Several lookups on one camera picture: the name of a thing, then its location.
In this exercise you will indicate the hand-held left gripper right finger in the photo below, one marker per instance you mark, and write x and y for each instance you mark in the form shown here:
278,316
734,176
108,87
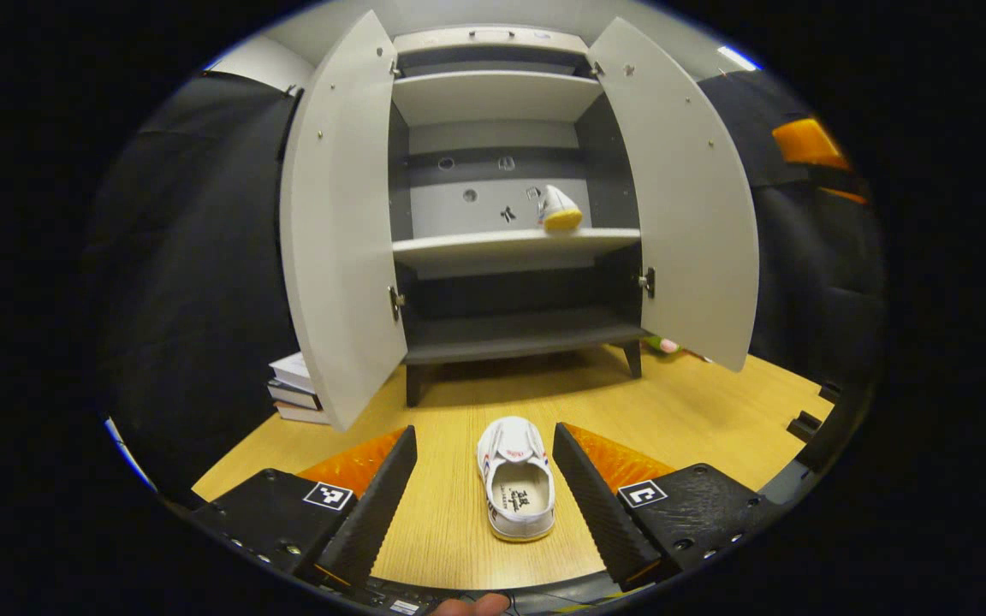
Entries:
600,513

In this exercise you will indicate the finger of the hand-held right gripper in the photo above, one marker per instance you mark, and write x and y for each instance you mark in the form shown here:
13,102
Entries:
844,190
810,144

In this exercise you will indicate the grey shoe cabinet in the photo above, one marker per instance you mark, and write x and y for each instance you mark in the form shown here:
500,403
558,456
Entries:
493,98

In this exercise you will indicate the grey cabinet door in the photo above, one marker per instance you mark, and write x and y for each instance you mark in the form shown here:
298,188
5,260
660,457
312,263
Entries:
690,205
339,231

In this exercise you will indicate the dark brown book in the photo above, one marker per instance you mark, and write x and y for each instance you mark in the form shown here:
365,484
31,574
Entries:
294,395

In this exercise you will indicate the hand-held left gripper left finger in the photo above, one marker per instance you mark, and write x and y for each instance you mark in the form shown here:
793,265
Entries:
369,513

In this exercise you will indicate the white canvas shoe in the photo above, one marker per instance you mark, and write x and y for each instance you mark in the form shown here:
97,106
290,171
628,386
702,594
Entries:
561,210
517,479

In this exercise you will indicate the white cover book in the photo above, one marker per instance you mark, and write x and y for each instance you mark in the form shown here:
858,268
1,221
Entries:
292,372

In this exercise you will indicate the black backdrop cloth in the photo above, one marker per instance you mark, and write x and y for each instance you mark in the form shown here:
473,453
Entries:
193,282

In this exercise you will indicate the green pink plush toy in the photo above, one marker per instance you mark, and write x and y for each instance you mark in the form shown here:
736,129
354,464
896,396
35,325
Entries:
662,346

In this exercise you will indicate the small ceiling light panel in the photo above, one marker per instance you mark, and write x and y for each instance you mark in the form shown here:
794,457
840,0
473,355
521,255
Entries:
739,57

